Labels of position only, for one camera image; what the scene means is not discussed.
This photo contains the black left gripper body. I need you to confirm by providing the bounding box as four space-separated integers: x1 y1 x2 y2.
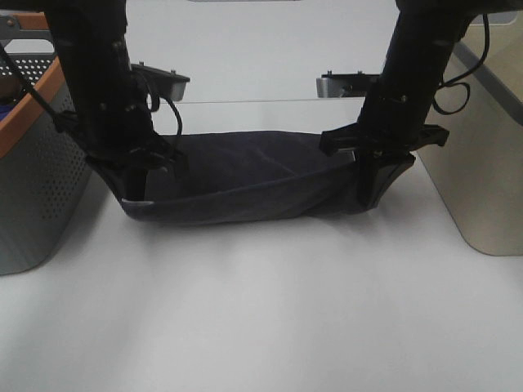
57 69 182 167

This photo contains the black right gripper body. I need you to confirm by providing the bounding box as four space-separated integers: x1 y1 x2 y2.
320 77 449 156

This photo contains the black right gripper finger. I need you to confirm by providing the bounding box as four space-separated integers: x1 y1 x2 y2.
356 152 415 211

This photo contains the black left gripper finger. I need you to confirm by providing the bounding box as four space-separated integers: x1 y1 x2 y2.
86 157 170 202

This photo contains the dark navy towel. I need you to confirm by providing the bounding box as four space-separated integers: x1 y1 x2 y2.
120 131 366 225

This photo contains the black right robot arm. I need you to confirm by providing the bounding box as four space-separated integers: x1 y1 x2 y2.
320 1 498 213

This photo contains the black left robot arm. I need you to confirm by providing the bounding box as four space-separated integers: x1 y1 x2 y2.
44 1 187 202

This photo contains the grey perforated basket orange rim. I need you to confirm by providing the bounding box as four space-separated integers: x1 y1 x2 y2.
1 11 91 275

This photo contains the beige basket grey rim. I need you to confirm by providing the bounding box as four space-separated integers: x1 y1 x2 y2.
419 12 522 256

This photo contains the blue cloth in basket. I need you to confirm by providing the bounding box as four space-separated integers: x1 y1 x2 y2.
0 105 14 121

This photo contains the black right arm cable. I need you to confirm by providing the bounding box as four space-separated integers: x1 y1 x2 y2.
431 11 491 116

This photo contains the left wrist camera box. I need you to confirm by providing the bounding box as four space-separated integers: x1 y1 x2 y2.
132 63 190 102

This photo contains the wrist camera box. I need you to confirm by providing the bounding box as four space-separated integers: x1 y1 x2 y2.
316 71 379 98
132 63 190 102

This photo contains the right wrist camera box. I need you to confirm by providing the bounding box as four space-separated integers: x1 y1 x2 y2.
316 71 379 98

